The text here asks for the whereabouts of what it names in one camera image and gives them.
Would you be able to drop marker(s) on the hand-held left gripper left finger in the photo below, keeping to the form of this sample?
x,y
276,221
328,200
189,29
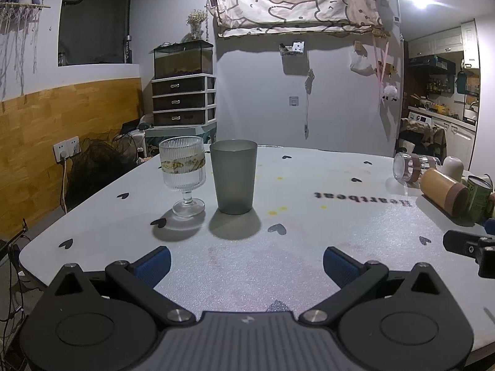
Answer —
x,y
154,266

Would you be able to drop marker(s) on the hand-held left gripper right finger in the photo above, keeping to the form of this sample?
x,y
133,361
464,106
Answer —
x,y
341,266

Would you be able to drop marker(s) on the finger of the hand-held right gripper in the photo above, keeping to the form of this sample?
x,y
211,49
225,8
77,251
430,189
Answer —
x,y
489,227
464,244

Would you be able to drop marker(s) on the brown bamboo cup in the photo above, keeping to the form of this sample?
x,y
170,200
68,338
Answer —
x,y
441,189

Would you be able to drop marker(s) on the clear glass brown bands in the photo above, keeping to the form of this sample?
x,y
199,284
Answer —
x,y
412,167

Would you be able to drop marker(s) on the small white cup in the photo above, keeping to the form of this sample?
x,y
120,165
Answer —
x,y
453,167

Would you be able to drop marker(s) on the grey frosted cup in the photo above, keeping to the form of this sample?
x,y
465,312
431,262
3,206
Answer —
x,y
234,177

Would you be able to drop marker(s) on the green tin can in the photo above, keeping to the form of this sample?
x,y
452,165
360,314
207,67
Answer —
x,y
478,197

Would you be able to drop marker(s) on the white heart-print table cover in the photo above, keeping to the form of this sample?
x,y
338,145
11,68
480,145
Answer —
x,y
301,239

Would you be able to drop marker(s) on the ribbed glass goblet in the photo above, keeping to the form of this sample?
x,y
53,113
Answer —
x,y
181,162

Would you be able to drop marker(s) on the black mesh pile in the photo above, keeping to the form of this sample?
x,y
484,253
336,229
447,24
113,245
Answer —
x,y
96,170

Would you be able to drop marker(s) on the white washing machine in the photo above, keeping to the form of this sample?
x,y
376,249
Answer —
x,y
419,116

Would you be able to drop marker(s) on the black laptop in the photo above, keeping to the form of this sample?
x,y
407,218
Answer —
x,y
129,126

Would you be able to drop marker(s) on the teal hanging bag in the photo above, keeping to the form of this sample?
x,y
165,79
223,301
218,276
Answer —
x,y
461,82

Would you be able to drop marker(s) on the white drawer unit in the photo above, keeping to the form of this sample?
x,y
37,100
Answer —
x,y
181,100

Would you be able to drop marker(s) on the white kitchen cabinets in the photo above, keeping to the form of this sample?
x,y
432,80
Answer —
x,y
444,42

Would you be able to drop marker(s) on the pink sticks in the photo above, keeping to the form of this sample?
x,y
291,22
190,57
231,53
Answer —
x,y
381,62

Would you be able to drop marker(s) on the white hanging bag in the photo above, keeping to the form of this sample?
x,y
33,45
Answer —
x,y
361,62

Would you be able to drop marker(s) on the glass fish tank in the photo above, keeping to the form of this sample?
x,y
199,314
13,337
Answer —
x,y
183,60

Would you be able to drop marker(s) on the dried flowers in vase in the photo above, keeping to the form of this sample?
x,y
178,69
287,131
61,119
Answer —
x,y
195,21

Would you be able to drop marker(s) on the black window blind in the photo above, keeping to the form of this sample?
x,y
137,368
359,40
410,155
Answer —
x,y
94,15

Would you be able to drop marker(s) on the printed blanket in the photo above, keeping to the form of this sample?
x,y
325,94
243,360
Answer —
x,y
297,2

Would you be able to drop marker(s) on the white wall socket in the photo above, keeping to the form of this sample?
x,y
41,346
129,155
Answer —
x,y
73,145
60,151

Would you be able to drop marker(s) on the white plush wall ornament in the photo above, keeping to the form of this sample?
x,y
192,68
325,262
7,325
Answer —
x,y
389,93

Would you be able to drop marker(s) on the white wall plate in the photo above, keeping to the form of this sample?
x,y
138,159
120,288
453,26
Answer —
x,y
293,101

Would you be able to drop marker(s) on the macrame wall hanging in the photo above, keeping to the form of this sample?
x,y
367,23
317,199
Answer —
x,y
19,23

